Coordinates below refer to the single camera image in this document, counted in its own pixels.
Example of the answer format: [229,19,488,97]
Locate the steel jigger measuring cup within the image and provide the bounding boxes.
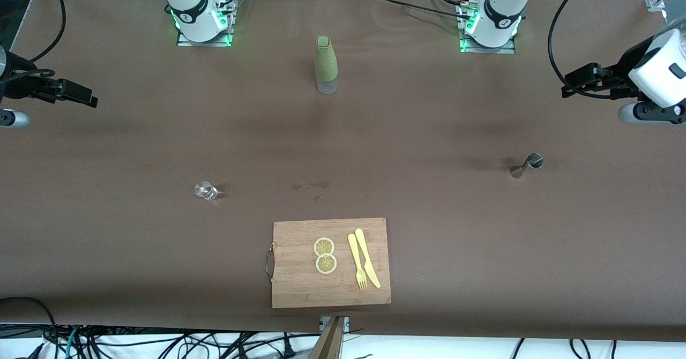
[509,152,545,180]

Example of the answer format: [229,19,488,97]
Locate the small clear glass shaker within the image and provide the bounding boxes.
[193,180,219,201]

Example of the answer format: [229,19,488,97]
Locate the brown table cover sheet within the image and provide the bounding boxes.
[0,0,686,343]

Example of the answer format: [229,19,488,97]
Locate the bottle with green sleeve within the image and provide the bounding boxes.
[314,35,340,95]

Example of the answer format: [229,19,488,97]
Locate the yellow plastic knife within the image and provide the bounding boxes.
[354,228,382,289]

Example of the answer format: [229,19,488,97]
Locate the yellow plastic fork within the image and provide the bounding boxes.
[347,233,369,291]

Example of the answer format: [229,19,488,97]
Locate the wooden cutting board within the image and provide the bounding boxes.
[266,217,392,310]

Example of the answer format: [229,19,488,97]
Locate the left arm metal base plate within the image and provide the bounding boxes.
[459,1,517,55]

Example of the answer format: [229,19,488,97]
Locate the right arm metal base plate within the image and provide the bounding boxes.
[176,0,233,48]

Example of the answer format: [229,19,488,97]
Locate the thick black looped cable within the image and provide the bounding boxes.
[0,296,59,350]

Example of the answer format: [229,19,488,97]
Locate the teal cable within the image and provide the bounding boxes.
[53,326,82,359]

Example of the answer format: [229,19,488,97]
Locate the small metal bracket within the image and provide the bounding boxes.
[319,316,351,332]

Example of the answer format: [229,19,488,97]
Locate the wooden post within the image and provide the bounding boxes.
[309,317,344,359]

